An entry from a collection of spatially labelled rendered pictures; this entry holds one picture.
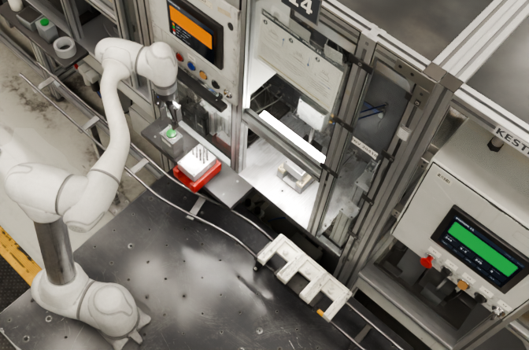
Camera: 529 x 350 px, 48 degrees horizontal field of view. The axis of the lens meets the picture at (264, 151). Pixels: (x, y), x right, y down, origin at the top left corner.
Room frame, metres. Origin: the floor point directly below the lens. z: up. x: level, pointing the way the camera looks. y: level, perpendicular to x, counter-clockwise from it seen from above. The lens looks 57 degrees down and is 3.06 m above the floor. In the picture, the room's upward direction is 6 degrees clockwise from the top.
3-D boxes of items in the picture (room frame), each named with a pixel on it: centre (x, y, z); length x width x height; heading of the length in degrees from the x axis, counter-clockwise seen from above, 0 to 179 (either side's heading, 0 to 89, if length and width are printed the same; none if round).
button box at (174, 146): (1.34, 0.38, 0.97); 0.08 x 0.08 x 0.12; 54
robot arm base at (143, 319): (0.64, 0.48, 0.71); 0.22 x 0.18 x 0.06; 54
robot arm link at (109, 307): (0.65, 0.51, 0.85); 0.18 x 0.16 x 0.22; 78
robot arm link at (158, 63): (1.34, 0.40, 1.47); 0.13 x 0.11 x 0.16; 78
